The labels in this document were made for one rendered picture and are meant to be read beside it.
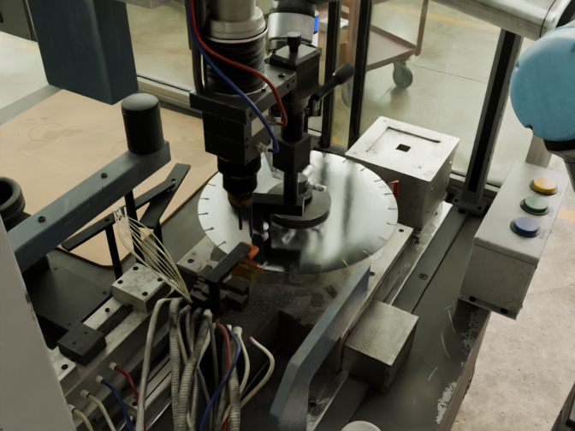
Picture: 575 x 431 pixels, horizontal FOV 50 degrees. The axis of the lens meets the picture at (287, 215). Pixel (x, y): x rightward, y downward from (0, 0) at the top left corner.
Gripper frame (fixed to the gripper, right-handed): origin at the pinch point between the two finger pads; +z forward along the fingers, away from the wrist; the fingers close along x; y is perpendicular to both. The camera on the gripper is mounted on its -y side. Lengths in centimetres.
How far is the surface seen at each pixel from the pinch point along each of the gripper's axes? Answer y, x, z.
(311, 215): 10.2, -3.3, 7.4
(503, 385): 28, 101, 65
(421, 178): 19.3, 23.9, 1.1
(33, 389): 33, -75, 7
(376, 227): 19.6, 0.9, 8.5
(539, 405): 39, 100, 69
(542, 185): 40, 32, 1
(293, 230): 8.6, -6.1, 9.7
